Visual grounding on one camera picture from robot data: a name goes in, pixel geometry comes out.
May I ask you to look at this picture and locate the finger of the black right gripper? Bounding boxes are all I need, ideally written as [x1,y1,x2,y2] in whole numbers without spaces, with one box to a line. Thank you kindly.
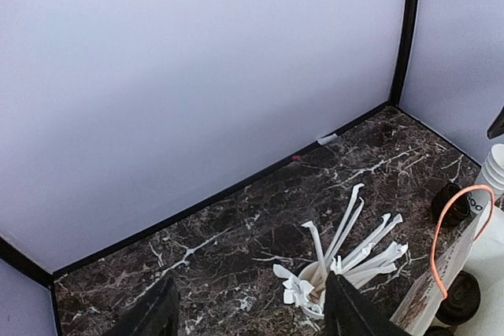
[487,107,504,139]

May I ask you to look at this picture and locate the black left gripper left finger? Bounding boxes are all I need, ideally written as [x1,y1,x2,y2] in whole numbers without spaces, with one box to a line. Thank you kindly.
[112,277,180,336]

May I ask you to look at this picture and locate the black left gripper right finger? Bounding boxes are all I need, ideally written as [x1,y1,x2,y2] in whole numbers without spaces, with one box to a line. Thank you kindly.
[324,271,409,336]

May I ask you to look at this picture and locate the black cup lid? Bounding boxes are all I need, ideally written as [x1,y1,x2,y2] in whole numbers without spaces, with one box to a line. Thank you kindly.
[424,326,454,336]
[435,271,481,326]

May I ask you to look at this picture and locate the white paper bag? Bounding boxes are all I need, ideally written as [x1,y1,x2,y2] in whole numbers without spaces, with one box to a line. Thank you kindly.
[391,185,503,335]

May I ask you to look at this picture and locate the stack of white paper cups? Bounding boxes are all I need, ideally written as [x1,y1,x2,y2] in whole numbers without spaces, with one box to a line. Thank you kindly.
[468,143,504,214]

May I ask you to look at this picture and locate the paper cup holding straws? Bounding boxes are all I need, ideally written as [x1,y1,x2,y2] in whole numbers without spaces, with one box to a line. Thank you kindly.
[298,262,326,320]

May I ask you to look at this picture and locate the bundle of wrapped straws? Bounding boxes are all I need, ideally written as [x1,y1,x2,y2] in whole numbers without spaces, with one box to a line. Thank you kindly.
[273,183,410,319]

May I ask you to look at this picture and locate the stack of black lids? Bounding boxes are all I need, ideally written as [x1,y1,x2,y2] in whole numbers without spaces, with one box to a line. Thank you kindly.
[431,183,470,227]

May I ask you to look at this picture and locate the right black frame post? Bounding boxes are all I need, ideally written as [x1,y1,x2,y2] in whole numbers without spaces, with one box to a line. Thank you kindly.
[388,0,419,106]

